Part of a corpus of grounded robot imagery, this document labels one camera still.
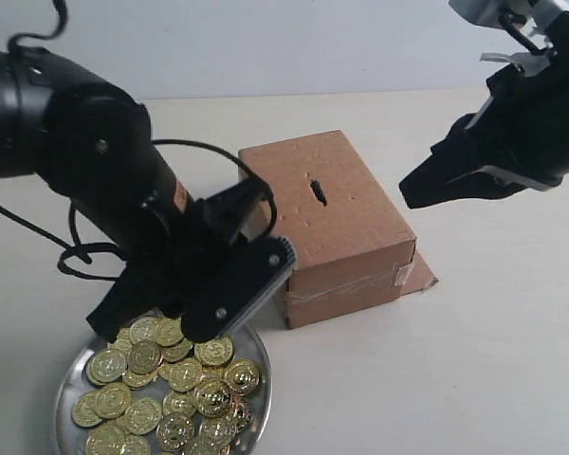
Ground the brown cardboard slotted box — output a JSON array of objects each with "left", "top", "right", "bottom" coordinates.
[{"left": 239, "top": 130, "right": 438, "bottom": 329}]

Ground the gold coin lower centre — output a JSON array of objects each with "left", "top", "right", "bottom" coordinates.
[{"left": 193, "top": 376, "right": 233, "bottom": 418}]

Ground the gold coin plate middle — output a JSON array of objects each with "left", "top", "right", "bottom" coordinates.
[{"left": 169, "top": 357, "right": 203, "bottom": 392}]

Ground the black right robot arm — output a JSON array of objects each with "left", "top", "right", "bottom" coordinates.
[{"left": 399, "top": 1, "right": 569, "bottom": 209}]

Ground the gold coin bottom centre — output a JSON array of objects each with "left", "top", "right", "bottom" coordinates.
[{"left": 156, "top": 412, "right": 195, "bottom": 451}]

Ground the gold coin dark centre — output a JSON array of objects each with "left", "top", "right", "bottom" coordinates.
[{"left": 127, "top": 340, "right": 163, "bottom": 374}]

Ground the gold coin top centre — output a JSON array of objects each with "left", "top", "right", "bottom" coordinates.
[{"left": 129, "top": 317, "right": 161, "bottom": 344}]

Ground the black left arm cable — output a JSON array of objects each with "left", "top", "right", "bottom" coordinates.
[{"left": 0, "top": 0, "right": 266, "bottom": 281}]

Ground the gold coin left side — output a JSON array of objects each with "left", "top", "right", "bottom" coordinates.
[{"left": 86, "top": 348, "right": 127, "bottom": 384}]

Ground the gold coin bottom left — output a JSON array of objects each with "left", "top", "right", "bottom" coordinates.
[{"left": 84, "top": 423, "right": 126, "bottom": 455}]

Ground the gold coin far left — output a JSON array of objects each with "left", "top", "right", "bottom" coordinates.
[{"left": 70, "top": 391, "right": 104, "bottom": 428}]

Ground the round metal plate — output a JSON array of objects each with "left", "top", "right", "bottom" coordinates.
[{"left": 52, "top": 324, "right": 272, "bottom": 455}]

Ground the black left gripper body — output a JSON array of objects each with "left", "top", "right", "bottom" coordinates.
[{"left": 86, "top": 179, "right": 273, "bottom": 341}]

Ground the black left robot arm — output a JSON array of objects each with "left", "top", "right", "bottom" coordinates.
[{"left": 0, "top": 47, "right": 283, "bottom": 342}]

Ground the gold coin right side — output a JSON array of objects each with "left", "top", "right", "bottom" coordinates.
[{"left": 194, "top": 336, "right": 234, "bottom": 367}]

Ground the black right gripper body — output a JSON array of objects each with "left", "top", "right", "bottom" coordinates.
[{"left": 429, "top": 61, "right": 569, "bottom": 195}]

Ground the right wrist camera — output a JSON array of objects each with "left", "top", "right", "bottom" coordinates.
[{"left": 448, "top": 0, "right": 532, "bottom": 28}]

